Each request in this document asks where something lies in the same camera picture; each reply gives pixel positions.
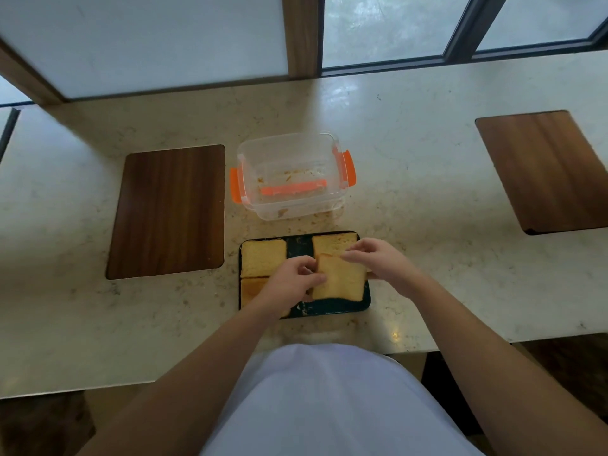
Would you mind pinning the person's left hand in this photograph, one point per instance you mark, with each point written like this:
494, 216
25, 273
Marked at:
285, 287

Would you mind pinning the person's right hand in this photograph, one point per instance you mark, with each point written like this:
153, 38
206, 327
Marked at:
385, 261

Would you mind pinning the yellow bread slice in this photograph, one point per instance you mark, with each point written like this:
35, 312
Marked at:
251, 289
261, 258
332, 244
342, 282

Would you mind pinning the dark green tray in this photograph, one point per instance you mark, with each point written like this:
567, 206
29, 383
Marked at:
299, 246

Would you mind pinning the clear container with orange clips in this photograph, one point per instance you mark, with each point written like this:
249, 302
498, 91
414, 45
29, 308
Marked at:
285, 156

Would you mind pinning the person's right forearm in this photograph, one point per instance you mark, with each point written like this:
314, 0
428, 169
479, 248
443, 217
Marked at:
503, 375

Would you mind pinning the person's left forearm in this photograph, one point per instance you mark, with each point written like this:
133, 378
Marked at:
185, 389

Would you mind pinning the white shirt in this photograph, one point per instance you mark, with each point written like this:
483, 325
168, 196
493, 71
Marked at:
337, 403

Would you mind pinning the brown wooden inlay panel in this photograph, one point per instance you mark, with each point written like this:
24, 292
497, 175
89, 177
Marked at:
546, 170
166, 213

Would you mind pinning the wooden window post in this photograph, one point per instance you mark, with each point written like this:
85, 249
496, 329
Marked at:
301, 37
24, 75

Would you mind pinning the dark metal window frame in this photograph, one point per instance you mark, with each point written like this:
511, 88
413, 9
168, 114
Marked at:
475, 28

